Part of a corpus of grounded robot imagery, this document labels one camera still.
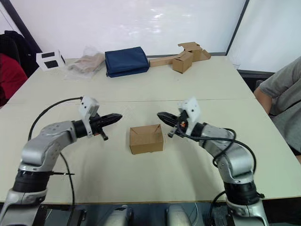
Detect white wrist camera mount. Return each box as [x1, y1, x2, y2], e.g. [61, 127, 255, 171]
[78, 95, 100, 137]
[176, 96, 202, 136]

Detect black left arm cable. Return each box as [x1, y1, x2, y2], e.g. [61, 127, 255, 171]
[28, 96, 85, 208]

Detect navy blue fabric bag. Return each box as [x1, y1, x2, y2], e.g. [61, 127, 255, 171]
[104, 46, 151, 78]

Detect small closed cardboard box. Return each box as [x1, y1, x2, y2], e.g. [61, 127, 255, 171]
[128, 124, 164, 155]

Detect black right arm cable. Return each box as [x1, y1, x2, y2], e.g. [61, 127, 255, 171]
[176, 127, 258, 176]

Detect silver rounded robot leg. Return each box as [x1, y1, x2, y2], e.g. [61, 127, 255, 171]
[95, 203, 135, 226]
[165, 203, 196, 226]

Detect white box with black rectangles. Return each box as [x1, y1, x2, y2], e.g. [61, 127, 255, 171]
[35, 48, 66, 71]

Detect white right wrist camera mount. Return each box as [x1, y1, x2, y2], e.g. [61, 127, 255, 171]
[176, 96, 202, 136]

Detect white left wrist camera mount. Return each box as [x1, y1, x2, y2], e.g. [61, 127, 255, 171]
[78, 95, 100, 137]

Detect black partition frame post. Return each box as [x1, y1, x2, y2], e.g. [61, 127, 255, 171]
[225, 0, 251, 57]
[0, 0, 44, 54]

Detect clear plastic bag beige contents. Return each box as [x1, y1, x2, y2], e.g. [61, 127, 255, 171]
[63, 45, 106, 81]

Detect unfolded open cardboard box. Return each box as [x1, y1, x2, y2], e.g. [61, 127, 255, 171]
[177, 41, 212, 63]

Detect person in red clothing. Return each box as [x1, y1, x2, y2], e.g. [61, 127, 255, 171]
[0, 53, 29, 108]

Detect long flat cardboard strip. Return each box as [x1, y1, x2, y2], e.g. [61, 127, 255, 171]
[148, 54, 182, 68]

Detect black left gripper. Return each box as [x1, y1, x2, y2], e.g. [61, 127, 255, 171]
[89, 113, 124, 142]

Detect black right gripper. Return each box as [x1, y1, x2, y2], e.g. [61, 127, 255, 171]
[157, 110, 189, 138]

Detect small brown cardboard box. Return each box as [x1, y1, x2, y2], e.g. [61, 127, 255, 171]
[172, 51, 194, 74]

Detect person in grey shirt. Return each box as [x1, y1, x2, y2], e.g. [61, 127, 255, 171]
[253, 55, 301, 156]

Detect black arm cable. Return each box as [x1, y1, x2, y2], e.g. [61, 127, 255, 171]
[176, 127, 258, 176]
[28, 96, 85, 208]

